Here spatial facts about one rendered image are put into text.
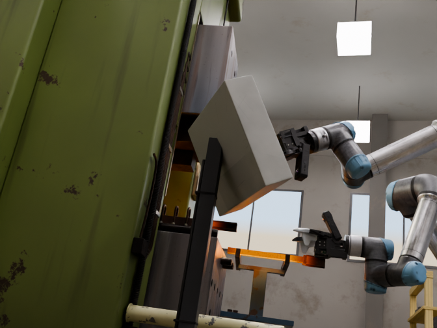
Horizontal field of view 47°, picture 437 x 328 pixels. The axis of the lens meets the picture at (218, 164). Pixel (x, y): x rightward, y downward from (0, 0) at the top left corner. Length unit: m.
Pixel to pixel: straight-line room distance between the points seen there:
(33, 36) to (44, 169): 0.44
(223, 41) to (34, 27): 0.71
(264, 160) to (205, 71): 0.83
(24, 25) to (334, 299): 8.77
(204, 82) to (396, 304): 8.38
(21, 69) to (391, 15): 7.04
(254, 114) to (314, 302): 8.86
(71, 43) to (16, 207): 0.59
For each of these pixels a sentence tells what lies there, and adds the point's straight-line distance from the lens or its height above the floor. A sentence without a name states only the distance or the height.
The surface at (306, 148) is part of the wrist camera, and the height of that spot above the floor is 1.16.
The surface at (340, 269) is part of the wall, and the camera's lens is 10.08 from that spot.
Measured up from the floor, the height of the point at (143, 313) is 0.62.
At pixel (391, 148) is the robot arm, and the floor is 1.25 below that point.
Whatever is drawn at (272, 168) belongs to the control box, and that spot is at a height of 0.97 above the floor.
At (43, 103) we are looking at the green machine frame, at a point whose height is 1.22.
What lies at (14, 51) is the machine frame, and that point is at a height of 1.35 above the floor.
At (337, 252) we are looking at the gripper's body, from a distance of 1.86.
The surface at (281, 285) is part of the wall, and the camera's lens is 10.12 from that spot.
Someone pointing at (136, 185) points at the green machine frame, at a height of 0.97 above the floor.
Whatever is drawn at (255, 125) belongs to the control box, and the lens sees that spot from 1.23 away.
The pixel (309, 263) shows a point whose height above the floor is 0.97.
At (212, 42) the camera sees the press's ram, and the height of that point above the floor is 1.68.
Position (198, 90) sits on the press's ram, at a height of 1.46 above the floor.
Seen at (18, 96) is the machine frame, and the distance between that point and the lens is 1.73.
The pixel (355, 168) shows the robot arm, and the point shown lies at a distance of 1.59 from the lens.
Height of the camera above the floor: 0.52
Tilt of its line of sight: 21 degrees up
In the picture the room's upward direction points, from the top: 9 degrees clockwise
